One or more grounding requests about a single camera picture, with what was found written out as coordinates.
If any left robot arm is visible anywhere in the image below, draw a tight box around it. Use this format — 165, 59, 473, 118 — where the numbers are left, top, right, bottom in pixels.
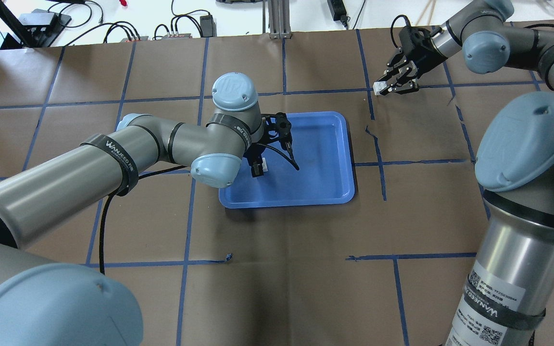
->
0, 72, 298, 346

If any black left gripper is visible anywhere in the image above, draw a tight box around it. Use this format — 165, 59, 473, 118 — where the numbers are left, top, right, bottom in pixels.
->
246, 112, 293, 178

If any aluminium frame post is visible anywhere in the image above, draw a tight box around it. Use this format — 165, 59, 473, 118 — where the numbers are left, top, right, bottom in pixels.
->
262, 0, 292, 39

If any black power adapter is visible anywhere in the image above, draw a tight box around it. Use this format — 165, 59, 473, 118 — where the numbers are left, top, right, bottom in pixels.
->
199, 14, 217, 37

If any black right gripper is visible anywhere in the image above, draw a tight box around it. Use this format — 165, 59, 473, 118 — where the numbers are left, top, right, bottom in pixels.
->
374, 26, 448, 96

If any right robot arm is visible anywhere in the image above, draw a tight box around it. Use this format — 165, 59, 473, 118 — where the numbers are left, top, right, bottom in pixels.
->
373, 0, 554, 346

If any blue plastic tray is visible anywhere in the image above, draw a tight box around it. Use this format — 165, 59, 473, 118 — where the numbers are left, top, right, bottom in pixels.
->
218, 111, 355, 209

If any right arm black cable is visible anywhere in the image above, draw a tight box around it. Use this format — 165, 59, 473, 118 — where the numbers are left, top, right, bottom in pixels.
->
390, 13, 439, 49

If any usb hub with cables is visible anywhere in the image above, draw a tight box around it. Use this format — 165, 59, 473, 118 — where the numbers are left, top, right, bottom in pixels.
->
127, 33, 193, 42

